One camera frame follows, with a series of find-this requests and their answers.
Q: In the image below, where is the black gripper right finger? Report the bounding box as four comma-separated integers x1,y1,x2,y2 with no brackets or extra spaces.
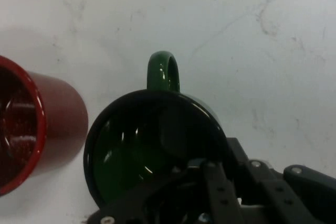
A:
225,137,336,224

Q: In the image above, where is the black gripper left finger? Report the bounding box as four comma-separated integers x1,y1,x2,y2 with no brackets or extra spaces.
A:
86,108,244,224

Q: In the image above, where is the green enamel mug white print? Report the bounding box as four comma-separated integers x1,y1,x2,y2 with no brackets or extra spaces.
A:
83,50,232,209

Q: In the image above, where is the red enamel mug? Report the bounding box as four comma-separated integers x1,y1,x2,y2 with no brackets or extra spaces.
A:
0,55,89,197

